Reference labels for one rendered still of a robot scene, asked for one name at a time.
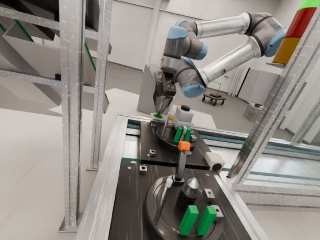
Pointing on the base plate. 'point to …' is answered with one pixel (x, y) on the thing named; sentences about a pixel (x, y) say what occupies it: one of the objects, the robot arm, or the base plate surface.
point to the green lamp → (308, 4)
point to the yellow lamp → (285, 50)
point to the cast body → (183, 118)
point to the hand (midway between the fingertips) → (159, 113)
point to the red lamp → (300, 22)
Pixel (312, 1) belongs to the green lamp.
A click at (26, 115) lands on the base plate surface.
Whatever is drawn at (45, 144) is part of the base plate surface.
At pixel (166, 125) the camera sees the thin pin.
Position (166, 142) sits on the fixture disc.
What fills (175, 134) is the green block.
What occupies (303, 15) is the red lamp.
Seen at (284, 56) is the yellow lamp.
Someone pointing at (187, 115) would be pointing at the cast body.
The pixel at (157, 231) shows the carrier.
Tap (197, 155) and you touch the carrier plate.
